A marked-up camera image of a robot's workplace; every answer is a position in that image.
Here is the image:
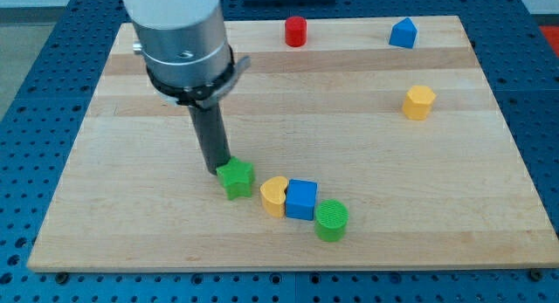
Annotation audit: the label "red cylinder block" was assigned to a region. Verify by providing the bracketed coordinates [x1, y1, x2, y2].
[284, 16, 307, 47]

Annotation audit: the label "wooden board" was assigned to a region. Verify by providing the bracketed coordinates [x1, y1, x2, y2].
[27, 16, 558, 272]

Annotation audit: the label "blue cube block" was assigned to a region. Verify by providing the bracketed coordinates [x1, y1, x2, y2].
[286, 179, 318, 221]

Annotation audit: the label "black cylindrical pointer tool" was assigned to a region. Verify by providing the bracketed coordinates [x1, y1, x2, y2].
[189, 105, 231, 176]

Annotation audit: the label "yellow hexagon block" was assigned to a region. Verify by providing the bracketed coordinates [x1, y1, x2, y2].
[402, 85, 437, 121]

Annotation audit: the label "yellow heart block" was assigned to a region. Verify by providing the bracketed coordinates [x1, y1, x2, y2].
[259, 176, 288, 218]

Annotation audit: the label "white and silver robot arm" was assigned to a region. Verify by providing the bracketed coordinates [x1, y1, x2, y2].
[122, 0, 251, 109]

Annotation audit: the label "green star block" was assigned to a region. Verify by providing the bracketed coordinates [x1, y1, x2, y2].
[217, 156, 255, 200]

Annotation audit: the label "blue pentagon block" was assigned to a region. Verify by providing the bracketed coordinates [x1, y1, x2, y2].
[389, 17, 418, 49]

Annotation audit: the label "green cylinder block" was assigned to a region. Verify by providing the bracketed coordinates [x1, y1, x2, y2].
[314, 199, 349, 242]

